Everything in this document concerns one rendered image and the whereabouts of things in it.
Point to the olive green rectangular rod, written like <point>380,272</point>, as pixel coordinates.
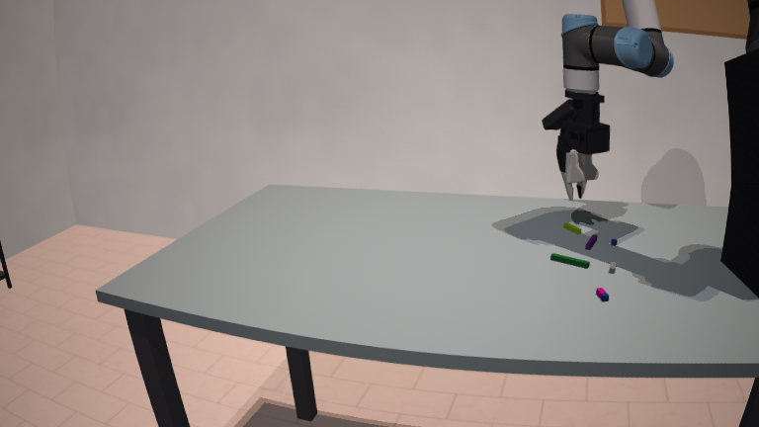
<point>572,228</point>

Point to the purple rod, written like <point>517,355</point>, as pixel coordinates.
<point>591,242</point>

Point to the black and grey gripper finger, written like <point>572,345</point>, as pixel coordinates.
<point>589,170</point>
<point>568,166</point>

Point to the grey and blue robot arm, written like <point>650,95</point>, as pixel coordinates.
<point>629,47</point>

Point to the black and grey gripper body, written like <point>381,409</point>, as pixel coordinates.
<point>585,122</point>

